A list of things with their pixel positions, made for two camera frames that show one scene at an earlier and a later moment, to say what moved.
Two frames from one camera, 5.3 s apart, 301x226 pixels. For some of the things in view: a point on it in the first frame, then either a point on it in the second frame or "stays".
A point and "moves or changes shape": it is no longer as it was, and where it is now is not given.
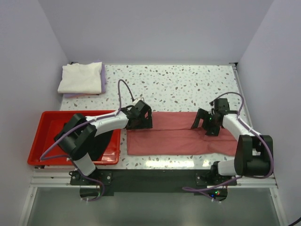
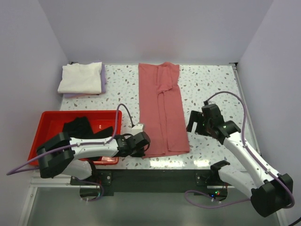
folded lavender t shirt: [103, 83] stays
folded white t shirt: [81, 78] stays
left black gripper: [146, 123] → [140, 153]
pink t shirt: [171, 134] moves or changes shape
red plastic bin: [44, 151] stays
